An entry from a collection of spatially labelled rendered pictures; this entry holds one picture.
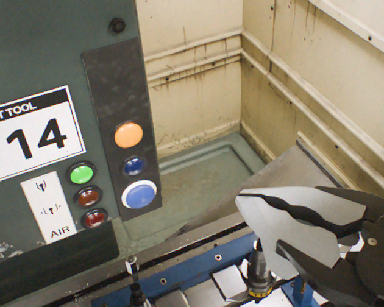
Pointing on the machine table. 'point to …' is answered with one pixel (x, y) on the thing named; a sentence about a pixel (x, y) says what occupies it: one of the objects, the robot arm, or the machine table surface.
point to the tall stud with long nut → (132, 266)
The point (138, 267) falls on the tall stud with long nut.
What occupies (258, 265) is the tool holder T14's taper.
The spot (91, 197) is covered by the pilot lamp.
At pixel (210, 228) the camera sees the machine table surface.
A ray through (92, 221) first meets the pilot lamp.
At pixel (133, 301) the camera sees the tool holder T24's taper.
